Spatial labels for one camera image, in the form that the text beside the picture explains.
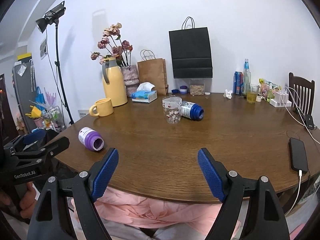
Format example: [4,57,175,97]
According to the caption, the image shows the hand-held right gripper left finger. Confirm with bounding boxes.
[28,147,119,240]

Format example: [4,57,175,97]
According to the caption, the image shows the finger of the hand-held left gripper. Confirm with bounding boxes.
[3,129,47,153]
[10,136,70,161]

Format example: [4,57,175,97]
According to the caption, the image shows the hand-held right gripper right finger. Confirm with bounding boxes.
[197,148,291,240]

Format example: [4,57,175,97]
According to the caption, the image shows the purple bottle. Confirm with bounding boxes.
[78,127,104,152]

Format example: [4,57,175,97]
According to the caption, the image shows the clear printed cup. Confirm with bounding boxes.
[162,96,182,125]

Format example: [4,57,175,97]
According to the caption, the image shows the person's left hand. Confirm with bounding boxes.
[19,181,38,218]

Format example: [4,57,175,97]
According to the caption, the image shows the blue tote bag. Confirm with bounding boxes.
[36,87,47,110]

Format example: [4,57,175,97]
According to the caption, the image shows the pink cloth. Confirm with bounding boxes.
[70,187,240,232]

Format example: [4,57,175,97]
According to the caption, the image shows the yellow mug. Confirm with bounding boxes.
[89,98,114,117]

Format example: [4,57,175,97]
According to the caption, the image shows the blue lidded bottle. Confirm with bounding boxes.
[180,101,204,122]

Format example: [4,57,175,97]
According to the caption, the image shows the black light stand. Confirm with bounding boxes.
[54,20,74,125]

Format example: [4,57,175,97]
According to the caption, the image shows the blue tissue box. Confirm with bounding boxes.
[132,82,157,103]

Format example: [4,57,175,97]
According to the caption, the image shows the clear food container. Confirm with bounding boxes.
[189,79,205,96]

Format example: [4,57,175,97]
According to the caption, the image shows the yellow thermos jug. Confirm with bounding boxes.
[102,57,128,107]

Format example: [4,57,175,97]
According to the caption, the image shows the glass of yellow drink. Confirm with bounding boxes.
[246,84,259,103]

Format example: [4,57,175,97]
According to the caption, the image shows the black smartphone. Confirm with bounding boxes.
[289,137,308,172]

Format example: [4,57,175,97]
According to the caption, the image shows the blue drink can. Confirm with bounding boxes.
[234,71,243,95]

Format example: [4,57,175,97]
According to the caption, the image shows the pink fuzzy vase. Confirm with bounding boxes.
[121,64,140,97]

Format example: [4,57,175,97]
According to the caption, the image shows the white charging dock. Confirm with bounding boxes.
[269,90,292,107]

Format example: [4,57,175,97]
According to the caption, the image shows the colourful snack packets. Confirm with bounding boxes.
[258,78,280,98]

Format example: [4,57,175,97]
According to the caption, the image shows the clear glass bottle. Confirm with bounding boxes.
[242,59,252,96]

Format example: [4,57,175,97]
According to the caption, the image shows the brown paper bag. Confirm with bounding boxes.
[137,49,168,95]

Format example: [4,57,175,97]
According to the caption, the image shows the black power bank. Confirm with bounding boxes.
[304,114,315,130]

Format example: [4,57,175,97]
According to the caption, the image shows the dried pink flowers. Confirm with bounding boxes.
[90,22,133,67]

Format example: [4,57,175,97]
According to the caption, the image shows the black studio light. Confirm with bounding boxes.
[35,1,67,33]

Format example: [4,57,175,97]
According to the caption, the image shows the black paper bag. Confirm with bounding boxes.
[169,17,213,79]

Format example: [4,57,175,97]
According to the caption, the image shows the dark wooden chair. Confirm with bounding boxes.
[288,72,315,115]

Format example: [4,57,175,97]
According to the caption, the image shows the wall poster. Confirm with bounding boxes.
[39,38,48,59]

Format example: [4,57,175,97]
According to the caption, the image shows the white phone cable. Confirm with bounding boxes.
[285,170,303,217]

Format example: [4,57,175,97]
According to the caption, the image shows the white charger cables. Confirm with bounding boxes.
[284,87,320,145]

